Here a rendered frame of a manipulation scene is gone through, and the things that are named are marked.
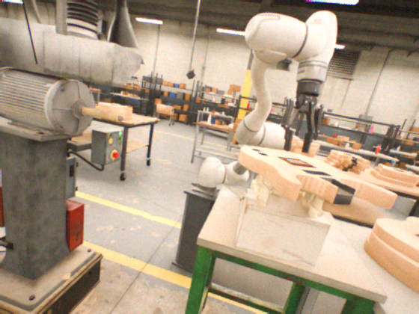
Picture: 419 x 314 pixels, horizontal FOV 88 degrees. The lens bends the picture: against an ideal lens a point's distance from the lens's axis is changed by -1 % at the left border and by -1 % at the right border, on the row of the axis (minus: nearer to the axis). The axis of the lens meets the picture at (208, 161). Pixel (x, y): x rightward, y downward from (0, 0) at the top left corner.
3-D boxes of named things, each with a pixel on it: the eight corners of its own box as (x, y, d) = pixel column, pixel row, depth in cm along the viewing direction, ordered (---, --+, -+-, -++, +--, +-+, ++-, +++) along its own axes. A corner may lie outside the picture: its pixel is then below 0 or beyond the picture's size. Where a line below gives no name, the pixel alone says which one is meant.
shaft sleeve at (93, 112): (81, 111, 98) (84, 105, 100) (84, 115, 101) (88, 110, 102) (115, 118, 95) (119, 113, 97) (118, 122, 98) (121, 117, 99)
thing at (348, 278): (168, 380, 98) (197, 237, 78) (201, 282, 153) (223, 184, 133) (313, 446, 87) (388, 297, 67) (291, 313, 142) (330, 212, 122)
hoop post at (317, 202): (308, 217, 70) (318, 191, 67) (306, 213, 73) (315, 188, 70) (319, 220, 70) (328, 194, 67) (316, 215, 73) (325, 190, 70)
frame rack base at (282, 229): (235, 247, 76) (246, 204, 71) (236, 225, 90) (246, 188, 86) (314, 269, 73) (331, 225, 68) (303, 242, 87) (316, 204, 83)
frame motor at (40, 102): (-20, 120, 99) (-26, 60, 92) (39, 119, 125) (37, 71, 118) (57, 140, 92) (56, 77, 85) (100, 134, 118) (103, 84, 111)
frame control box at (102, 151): (63, 167, 128) (63, 124, 121) (89, 159, 148) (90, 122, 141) (98, 178, 124) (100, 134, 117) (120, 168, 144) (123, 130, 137)
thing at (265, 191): (257, 205, 72) (264, 179, 70) (257, 200, 75) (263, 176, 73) (266, 207, 72) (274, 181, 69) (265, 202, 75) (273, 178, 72)
